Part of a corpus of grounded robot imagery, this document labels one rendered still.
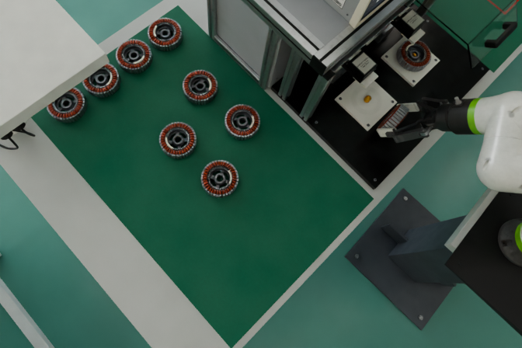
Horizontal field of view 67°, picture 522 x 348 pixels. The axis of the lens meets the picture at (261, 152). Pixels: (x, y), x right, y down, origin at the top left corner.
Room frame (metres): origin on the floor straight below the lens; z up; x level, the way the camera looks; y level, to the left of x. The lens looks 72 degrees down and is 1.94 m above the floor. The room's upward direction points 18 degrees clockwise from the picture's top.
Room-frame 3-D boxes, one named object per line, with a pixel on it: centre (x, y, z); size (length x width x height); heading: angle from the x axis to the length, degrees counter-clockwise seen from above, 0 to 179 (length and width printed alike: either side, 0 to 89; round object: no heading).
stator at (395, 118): (0.59, -0.36, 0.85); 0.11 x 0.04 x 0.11; 156
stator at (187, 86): (0.54, 0.25, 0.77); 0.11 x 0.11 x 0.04
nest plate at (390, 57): (0.88, -0.40, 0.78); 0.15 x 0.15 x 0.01; 61
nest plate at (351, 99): (0.67, -0.28, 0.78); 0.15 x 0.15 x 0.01; 61
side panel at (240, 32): (0.69, 0.17, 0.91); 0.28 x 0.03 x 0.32; 61
